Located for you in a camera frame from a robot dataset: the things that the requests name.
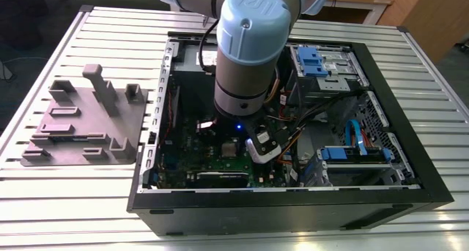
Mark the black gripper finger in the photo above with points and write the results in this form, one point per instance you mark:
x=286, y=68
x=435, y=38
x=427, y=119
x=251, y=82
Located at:
x=206, y=124

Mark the silver green CPU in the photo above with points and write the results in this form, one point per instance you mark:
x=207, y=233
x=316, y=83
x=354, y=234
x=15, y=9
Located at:
x=230, y=150

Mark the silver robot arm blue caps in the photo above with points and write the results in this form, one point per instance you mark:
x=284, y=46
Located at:
x=246, y=78

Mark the CPU socket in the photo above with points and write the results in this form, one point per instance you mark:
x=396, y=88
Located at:
x=230, y=158

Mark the green motherboard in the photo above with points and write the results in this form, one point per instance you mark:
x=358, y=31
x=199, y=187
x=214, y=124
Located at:
x=194, y=152

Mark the grey power supply unit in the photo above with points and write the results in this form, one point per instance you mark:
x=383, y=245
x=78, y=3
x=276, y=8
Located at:
x=191, y=83

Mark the blue expansion slot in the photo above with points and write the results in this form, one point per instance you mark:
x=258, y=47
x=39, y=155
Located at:
x=170, y=163

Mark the black RAM slot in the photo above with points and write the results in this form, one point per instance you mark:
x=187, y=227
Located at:
x=260, y=172

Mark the black graphics card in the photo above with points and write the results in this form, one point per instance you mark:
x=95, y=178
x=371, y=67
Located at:
x=221, y=181

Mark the blue VGA port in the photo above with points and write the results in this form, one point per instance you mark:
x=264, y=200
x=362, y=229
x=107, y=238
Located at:
x=155, y=179

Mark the metal drive cage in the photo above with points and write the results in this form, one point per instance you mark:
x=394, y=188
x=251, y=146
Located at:
x=330, y=89

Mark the blue plastic drive latch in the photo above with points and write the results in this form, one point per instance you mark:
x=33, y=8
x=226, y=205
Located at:
x=316, y=71
x=310, y=56

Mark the blue carrier disk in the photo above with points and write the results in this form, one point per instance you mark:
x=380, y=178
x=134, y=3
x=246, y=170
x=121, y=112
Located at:
x=339, y=153

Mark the grey plastic parts rack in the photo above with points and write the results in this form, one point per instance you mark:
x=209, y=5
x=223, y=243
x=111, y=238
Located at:
x=91, y=135

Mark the black open PC case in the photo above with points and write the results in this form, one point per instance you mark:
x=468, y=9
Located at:
x=256, y=215

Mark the green RAM stick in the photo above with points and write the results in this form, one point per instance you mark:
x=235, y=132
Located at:
x=70, y=138

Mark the metal disk bay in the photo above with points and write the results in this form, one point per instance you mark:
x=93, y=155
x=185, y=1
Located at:
x=359, y=167

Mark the black table corner cap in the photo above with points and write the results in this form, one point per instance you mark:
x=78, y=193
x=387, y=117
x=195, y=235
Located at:
x=403, y=29
x=87, y=8

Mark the wooden cabinet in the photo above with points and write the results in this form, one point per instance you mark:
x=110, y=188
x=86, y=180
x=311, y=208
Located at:
x=432, y=14

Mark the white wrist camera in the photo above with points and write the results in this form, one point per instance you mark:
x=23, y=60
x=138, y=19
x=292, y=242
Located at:
x=264, y=149

